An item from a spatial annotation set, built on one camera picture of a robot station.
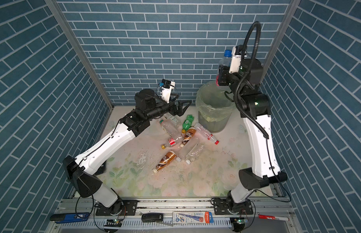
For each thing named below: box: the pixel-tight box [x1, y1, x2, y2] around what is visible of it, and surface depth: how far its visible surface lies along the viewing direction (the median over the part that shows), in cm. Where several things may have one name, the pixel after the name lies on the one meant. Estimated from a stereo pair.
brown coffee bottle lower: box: [152, 149, 177, 174], surface depth 88 cm
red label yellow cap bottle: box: [161, 136, 184, 150], surface depth 96 cm
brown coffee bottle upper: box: [180, 127, 197, 149], surface depth 99 cm
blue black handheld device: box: [49, 212, 91, 224], surface depth 70 cm
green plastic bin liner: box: [195, 80, 236, 122], surface depth 91 cm
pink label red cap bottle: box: [194, 122, 220, 146], surface depth 101 cm
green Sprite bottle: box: [181, 114, 195, 134], surface depth 107 cm
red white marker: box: [258, 214, 290, 221], surface depth 72 cm
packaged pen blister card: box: [172, 211, 214, 224], surface depth 72 cm
